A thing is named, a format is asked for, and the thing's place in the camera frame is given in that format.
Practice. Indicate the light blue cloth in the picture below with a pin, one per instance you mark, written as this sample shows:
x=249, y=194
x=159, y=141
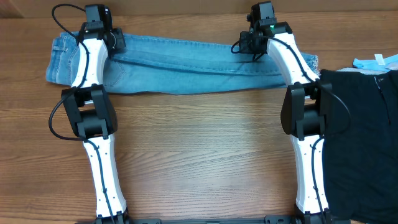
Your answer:
x=378, y=64

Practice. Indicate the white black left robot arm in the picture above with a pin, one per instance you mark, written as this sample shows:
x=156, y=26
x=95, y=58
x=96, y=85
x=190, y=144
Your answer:
x=94, y=122

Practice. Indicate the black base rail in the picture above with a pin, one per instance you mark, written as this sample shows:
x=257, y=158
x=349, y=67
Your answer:
x=268, y=219

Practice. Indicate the light blue denim jeans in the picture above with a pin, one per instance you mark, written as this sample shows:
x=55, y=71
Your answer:
x=185, y=67

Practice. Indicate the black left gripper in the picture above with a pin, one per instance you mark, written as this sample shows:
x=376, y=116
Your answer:
x=120, y=40

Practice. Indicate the black garment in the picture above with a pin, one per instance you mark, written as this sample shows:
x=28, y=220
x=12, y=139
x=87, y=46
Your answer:
x=360, y=147

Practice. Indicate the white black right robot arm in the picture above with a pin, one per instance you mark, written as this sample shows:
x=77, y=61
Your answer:
x=303, y=114

